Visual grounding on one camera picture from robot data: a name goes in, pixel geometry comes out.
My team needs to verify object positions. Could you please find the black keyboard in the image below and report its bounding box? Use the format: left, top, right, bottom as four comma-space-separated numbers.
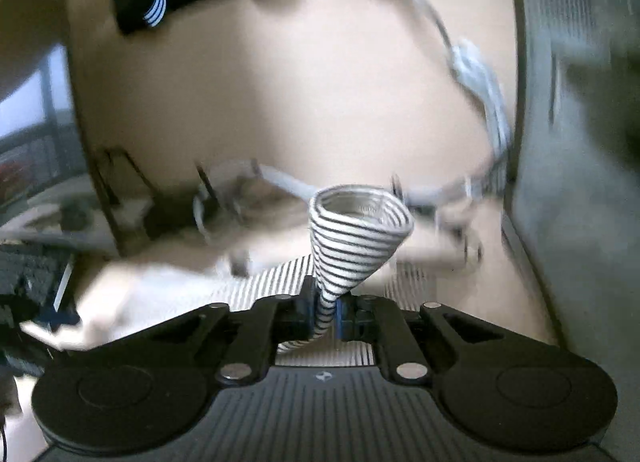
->
0, 241, 77, 379

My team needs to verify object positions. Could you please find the striped knit garment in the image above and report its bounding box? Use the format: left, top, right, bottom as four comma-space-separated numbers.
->
22, 185, 437, 368

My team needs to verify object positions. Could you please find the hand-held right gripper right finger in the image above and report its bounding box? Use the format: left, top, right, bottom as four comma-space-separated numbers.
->
335, 294, 505, 386

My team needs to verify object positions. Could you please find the black computer monitor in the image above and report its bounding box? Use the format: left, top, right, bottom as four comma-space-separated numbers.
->
0, 44, 126, 258

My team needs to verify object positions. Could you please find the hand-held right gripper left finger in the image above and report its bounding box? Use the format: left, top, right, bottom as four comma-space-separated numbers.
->
147, 286, 318, 386

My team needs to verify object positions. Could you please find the white glass-sided computer case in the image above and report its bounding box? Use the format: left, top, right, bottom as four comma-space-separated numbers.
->
501, 0, 640, 448

